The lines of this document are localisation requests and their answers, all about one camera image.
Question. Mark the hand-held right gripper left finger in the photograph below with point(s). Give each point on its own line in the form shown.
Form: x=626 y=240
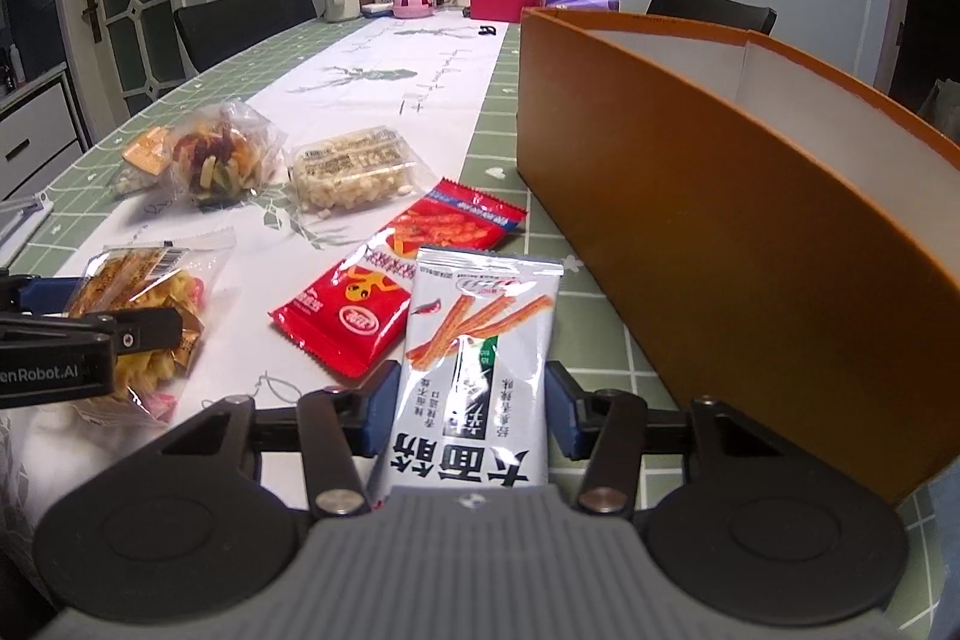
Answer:
x=379 y=407

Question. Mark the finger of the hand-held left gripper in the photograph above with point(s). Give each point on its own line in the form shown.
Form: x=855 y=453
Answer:
x=150 y=329
x=45 y=295

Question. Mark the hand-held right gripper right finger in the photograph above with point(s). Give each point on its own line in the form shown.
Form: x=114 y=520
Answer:
x=562 y=407

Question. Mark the clear yellow fried snack packet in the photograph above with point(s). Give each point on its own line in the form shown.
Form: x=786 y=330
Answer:
x=169 y=291

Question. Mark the white spicy strip packet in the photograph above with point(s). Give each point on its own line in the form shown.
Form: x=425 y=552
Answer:
x=472 y=347

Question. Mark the red snack packet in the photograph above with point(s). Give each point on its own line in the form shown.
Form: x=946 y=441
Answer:
x=352 y=302

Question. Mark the clear puffed rice cake packet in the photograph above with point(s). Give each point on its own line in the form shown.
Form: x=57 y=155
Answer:
x=349 y=171

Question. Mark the orange cardboard box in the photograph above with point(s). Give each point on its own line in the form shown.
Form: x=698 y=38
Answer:
x=712 y=220

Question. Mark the white drawer cabinet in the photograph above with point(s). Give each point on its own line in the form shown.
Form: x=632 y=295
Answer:
x=37 y=138

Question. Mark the orange label snack packet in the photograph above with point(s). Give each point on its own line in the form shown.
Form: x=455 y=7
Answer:
x=150 y=149

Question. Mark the clear dried fruit mix packet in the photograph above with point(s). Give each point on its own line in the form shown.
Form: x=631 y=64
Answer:
x=217 y=160

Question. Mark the white printed table runner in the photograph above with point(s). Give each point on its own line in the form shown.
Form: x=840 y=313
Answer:
x=390 y=108

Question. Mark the black dining chair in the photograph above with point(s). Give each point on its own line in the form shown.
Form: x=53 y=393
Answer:
x=712 y=10
x=247 y=21

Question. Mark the pale blue flat box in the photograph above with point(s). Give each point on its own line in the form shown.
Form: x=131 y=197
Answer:
x=376 y=11

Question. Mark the pink round toy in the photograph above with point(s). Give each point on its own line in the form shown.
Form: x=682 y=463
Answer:
x=414 y=3

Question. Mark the dark jacket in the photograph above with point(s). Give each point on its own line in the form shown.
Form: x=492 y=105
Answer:
x=945 y=108

